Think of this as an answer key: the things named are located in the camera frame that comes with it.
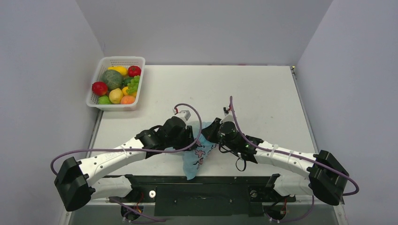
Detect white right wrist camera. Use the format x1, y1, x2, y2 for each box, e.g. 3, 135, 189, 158
220, 106, 234, 124

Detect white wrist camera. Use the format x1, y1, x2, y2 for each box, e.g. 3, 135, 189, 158
220, 106, 234, 124
173, 108, 191, 122

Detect red fake tomato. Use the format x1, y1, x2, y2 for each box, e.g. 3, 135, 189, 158
128, 65, 142, 77

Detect red fake apple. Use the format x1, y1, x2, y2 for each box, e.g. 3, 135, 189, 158
91, 82, 108, 97

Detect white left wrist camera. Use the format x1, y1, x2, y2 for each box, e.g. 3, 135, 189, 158
173, 108, 191, 122

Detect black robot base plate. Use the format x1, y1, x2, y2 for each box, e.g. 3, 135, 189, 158
115, 174, 296, 217

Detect dark green fake avocado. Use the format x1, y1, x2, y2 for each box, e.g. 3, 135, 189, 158
123, 77, 133, 86

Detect orange fake peach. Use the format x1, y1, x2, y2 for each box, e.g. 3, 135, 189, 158
120, 95, 136, 105

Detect light blue printed plastic bag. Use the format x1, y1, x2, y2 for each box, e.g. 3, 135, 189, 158
177, 135, 217, 180

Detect green fake melon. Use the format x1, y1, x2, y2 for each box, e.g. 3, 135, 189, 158
99, 70, 123, 91

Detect green fake grapes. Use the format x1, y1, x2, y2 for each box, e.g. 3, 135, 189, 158
125, 75, 140, 95

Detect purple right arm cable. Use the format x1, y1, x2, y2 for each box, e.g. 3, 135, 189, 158
229, 96, 360, 196

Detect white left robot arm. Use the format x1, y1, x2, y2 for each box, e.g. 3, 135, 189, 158
54, 111, 199, 212

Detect green fake lime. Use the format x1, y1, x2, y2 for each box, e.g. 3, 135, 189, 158
97, 95, 112, 105

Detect yellow fake lemon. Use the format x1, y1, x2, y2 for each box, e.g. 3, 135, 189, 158
108, 88, 124, 104

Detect white plastic basket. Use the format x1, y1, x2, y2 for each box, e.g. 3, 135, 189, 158
86, 56, 145, 111

